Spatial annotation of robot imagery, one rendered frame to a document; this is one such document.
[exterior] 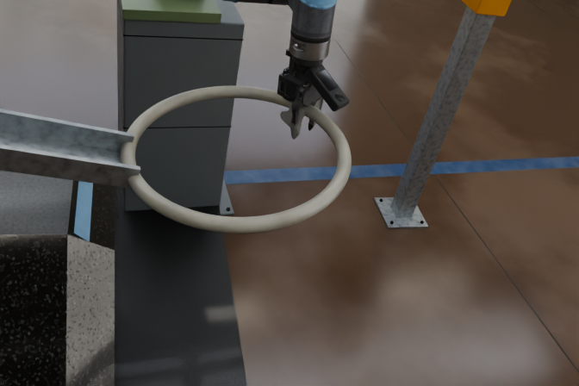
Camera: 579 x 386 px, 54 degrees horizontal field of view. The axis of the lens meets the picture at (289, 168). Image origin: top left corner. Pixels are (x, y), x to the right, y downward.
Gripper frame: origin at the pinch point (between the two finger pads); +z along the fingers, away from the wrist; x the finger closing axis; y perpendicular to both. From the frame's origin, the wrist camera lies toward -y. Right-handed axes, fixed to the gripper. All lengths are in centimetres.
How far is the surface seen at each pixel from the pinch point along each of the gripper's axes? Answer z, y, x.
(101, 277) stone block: 14, 5, 56
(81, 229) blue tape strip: 5, 11, 56
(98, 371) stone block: 27, -5, 65
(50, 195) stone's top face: 2, 21, 56
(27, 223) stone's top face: 2, 16, 63
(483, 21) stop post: -4, 1, -99
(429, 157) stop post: 57, 5, -97
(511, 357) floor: 96, -61, -64
